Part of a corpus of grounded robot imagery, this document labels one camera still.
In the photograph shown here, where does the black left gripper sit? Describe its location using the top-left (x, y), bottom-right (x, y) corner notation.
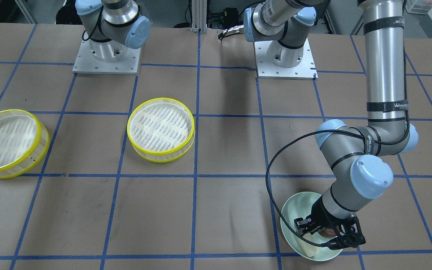
top-left (294, 202), bottom-right (350, 235)

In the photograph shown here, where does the white steamed bun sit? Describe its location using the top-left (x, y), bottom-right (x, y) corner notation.
top-left (298, 239), bottom-right (319, 258)

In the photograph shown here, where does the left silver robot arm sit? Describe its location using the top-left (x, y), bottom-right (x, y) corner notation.
top-left (274, 0), bottom-right (419, 249)

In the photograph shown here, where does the yellow-rimmed bamboo steamer far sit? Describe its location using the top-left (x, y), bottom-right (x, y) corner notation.
top-left (0, 109), bottom-right (50, 179)

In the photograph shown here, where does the yellow-rimmed bamboo steamer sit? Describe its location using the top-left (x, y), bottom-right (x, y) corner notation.
top-left (126, 97), bottom-right (195, 164)
top-left (0, 109), bottom-right (50, 179)

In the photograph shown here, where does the yellow-rimmed bamboo steamer near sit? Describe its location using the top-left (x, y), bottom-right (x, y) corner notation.
top-left (126, 97), bottom-right (195, 164)

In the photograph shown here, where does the brown steamed bun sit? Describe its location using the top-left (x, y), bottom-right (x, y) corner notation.
top-left (318, 229), bottom-right (337, 238)

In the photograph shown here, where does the light green plate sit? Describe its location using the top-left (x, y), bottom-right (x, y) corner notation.
top-left (280, 191), bottom-right (342, 261)

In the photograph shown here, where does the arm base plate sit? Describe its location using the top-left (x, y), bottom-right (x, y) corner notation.
top-left (72, 39), bottom-right (142, 75)
top-left (254, 38), bottom-right (318, 80)

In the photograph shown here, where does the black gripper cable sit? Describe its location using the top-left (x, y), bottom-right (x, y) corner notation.
top-left (265, 126), bottom-right (411, 249)

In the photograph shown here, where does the aluminium frame post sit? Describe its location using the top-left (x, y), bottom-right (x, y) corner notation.
top-left (190, 0), bottom-right (208, 35)

